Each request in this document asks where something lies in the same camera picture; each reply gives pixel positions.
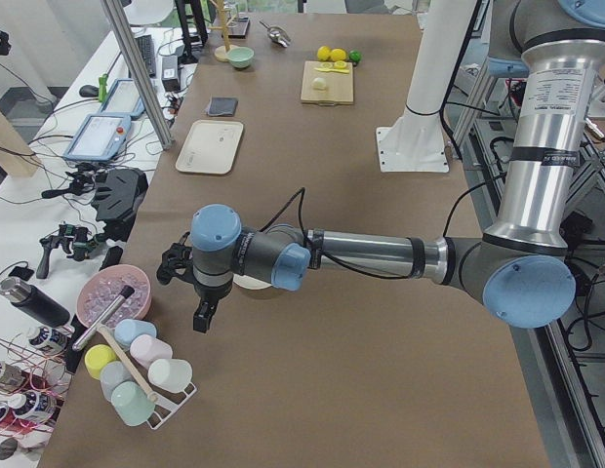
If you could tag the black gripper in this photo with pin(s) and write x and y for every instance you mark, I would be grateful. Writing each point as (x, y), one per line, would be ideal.
(208, 297)

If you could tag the round cream plate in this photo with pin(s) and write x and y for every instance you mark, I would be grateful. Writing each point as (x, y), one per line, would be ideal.
(249, 283)

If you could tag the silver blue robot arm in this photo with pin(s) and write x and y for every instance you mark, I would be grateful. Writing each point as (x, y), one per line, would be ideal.
(516, 269)

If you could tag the cream rectangular tray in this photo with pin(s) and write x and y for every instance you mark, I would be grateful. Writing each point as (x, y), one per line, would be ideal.
(210, 147)

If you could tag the pink cup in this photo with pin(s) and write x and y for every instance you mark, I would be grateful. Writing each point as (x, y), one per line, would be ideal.
(145, 349)

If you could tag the white cup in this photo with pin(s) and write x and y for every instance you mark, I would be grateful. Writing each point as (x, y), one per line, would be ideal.
(172, 375)

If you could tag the blue cup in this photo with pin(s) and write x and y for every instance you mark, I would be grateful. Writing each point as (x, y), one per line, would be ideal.
(127, 330)

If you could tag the white cup rack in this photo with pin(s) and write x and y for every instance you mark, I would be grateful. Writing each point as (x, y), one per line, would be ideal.
(166, 404)

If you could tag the pink bowl of ice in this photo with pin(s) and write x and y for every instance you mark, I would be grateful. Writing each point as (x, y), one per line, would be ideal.
(106, 285)

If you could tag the grey cup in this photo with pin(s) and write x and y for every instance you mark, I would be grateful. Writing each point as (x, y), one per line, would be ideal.
(111, 376)

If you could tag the yellow cup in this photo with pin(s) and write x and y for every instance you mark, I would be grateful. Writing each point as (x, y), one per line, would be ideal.
(97, 357)

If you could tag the mint green cup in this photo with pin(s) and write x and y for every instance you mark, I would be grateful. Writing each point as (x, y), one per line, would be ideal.
(131, 403)

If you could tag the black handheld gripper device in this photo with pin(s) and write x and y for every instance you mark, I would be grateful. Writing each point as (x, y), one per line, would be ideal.
(74, 241)

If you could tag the black plastic stand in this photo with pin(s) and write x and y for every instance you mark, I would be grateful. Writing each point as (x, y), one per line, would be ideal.
(118, 195)

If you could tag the black water bottle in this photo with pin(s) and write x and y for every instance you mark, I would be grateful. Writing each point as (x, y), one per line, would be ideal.
(33, 302)

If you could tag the blue teach pendant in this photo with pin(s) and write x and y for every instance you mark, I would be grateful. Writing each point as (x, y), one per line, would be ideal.
(123, 97)
(99, 138)

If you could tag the grey folded cloth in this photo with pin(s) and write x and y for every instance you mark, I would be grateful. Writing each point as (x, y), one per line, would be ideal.
(221, 106)

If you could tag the black computer mouse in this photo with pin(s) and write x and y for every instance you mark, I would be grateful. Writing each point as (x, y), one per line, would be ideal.
(88, 91)

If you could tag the black power adapter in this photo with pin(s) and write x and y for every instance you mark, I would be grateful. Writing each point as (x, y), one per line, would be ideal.
(170, 76)

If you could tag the mint green bowl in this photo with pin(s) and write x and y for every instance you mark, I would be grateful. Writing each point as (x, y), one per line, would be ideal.
(240, 57)

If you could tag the wooden mug tree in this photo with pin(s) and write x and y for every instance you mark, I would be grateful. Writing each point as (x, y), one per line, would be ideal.
(221, 52)

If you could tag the wooden cutting board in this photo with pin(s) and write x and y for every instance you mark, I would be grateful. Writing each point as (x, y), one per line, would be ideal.
(340, 88)

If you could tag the black keyboard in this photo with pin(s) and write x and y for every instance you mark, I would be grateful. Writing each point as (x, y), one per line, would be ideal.
(146, 48)

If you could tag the yellow plastic knife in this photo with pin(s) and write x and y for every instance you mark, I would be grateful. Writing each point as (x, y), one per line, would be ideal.
(332, 70)

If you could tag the whole yellow lemon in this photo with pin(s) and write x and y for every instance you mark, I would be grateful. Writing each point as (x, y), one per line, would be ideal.
(338, 54)
(324, 53)

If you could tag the metal scoop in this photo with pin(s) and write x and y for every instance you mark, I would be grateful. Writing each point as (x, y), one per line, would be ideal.
(277, 34)

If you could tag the green lime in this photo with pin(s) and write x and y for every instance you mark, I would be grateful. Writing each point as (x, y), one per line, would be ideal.
(354, 56)

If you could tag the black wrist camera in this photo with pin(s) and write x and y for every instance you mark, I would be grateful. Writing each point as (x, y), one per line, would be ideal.
(176, 262)

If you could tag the metal ice scoop handle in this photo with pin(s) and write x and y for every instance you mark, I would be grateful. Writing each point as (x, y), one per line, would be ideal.
(81, 341)

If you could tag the aluminium frame post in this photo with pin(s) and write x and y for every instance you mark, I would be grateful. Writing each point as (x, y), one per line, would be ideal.
(132, 56)

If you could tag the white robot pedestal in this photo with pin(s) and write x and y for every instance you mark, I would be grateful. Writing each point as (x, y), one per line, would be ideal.
(415, 142)

